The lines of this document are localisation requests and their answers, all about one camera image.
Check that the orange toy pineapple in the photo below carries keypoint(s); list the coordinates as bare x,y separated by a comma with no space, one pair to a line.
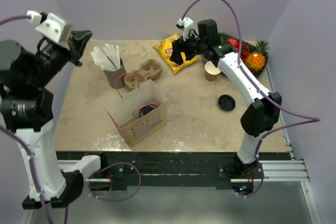
257,59

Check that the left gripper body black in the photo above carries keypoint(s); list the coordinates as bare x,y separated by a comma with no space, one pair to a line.
52,59

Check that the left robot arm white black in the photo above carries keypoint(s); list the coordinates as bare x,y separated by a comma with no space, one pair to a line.
26,107

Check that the paper bag pink white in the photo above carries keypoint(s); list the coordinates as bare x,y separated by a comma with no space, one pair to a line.
124,112

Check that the dark green fruit tray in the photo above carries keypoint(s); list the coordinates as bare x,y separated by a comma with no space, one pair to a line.
251,49

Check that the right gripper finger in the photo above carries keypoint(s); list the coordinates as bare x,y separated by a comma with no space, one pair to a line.
176,56
190,56

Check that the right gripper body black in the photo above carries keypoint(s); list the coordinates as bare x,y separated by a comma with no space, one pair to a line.
196,46

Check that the grey straw holder cup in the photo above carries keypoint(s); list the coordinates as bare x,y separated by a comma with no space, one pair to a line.
113,75

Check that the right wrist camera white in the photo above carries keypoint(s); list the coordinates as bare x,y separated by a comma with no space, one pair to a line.
185,25

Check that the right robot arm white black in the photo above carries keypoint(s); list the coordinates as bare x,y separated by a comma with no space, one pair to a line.
262,105

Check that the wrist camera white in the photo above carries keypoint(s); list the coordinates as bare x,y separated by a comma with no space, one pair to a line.
185,25
52,27

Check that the black coffee cup lid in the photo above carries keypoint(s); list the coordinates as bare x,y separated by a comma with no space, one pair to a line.
226,102

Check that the brown paper coffee cup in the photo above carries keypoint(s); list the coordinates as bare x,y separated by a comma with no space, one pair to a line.
211,72

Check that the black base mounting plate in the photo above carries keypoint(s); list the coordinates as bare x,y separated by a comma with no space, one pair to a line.
168,169

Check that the yellow Lays chips bag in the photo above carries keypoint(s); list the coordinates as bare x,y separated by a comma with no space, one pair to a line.
165,50

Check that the small red apple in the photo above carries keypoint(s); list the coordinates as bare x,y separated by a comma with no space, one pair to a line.
234,42

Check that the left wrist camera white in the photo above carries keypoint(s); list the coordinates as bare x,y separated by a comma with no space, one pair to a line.
52,27

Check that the cardboard cup carrier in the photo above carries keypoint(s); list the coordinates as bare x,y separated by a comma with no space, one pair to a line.
149,70

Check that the aluminium rail frame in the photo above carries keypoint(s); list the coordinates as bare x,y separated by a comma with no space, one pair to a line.
267,168

